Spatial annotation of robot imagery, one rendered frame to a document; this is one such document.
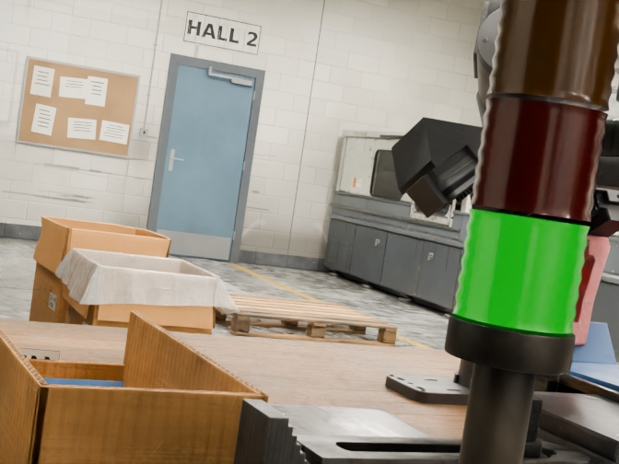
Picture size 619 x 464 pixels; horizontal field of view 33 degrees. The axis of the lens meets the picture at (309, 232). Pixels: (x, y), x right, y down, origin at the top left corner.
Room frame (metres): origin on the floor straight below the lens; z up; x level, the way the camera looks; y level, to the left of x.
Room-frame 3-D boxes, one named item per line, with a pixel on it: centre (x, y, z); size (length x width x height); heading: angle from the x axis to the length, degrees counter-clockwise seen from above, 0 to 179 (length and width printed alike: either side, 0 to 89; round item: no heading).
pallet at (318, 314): (7.41, 0.05, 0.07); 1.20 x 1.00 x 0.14; 115
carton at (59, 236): (4.77, 0.93, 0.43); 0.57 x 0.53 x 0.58; 27
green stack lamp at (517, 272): (0.33, -0.07, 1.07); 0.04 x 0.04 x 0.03
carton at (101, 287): (4.22, 0.64, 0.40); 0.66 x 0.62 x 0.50; 23
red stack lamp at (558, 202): (0.33, -0.07, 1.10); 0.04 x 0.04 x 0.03
